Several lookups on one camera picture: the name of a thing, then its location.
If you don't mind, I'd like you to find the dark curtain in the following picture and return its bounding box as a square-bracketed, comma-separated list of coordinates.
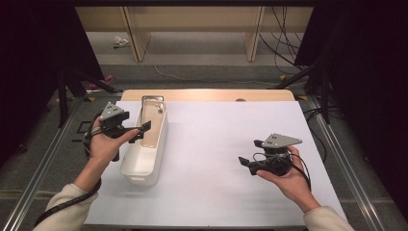
[293, 0, 408, 222]
[0, 0, 106, 167]

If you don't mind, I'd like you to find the white table sheet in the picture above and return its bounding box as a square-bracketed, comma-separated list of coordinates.
[84, 100, 347, 227]

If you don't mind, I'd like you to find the black floor cable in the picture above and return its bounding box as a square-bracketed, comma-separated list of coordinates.
[302, 105, 329, 163]

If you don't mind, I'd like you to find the metal floor rail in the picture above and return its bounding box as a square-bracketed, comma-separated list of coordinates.
[1, 95, 85, 231]
[305, 95, 387, 231]

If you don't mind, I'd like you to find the bundle of black cables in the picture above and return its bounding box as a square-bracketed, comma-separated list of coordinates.
[259, 6, 310, 72]

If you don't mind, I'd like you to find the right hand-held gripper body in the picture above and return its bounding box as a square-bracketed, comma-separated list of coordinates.
[255, 133, 303, 177]

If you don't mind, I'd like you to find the grey phone case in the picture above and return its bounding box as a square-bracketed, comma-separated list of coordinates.
[140, 94, 166, 112]

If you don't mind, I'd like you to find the pink object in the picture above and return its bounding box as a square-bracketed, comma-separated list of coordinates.
[88, 74, 116, 91]

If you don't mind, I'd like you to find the person's left hand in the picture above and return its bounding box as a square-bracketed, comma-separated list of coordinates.
[88, 126, 140, 167]

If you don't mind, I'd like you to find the black metal stand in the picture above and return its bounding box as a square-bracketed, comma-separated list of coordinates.
[57, 67, 119, 129]
[274, 61, 332, 125]

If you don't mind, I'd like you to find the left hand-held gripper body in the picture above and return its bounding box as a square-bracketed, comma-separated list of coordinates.
[99, 101, 129, 139]

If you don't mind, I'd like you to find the right hand-held gripper cable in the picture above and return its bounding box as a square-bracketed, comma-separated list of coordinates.
[252, 152, 313, 193]

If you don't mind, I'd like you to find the person's right hand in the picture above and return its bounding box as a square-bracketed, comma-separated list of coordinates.
[256, 146, 321, 214]

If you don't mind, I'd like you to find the crumpled white paper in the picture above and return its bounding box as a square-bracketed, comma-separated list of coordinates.
[113, 36, 130, 49]

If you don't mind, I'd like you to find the wooden bench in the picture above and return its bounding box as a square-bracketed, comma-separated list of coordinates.
[75, 6, 314, 64]

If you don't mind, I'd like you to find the white plastic storage box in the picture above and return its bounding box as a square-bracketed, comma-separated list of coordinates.
[120, 100, 169, 187]

